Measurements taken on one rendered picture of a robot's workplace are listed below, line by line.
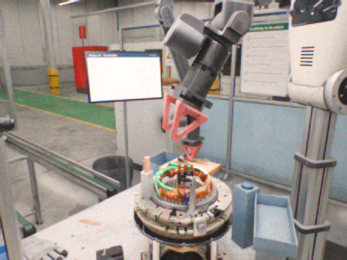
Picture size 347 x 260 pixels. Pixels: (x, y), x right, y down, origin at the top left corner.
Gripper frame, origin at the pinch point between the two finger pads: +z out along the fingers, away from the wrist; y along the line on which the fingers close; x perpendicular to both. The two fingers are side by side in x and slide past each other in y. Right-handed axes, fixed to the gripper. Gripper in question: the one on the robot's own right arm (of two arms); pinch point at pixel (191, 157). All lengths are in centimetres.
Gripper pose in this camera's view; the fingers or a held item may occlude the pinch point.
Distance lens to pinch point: 121.4
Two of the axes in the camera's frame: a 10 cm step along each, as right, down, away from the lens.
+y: -5.9, 2.0, -7.8
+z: -0.3, 9.6, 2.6
